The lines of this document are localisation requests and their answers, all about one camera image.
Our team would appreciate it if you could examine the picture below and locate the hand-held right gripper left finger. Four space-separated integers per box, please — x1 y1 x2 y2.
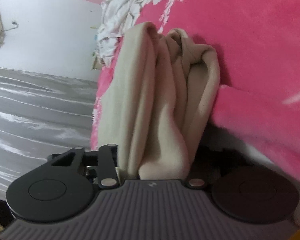
50 144 122 188

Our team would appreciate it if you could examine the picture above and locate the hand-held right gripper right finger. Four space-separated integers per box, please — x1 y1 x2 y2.
187 169 211 188

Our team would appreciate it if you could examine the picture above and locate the beige jacket with black trim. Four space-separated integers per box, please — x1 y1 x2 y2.
90 21 221 180

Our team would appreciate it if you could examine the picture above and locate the grey curtain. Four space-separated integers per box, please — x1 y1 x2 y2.
0 66 99 198

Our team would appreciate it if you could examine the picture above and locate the pink floral blanket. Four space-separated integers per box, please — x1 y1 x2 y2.
90 0 300 183

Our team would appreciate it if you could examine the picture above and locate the white garment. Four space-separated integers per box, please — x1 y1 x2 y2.
95 0 150 68

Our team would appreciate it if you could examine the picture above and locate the air conditioner cable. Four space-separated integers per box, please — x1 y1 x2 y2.
0 21 19 49

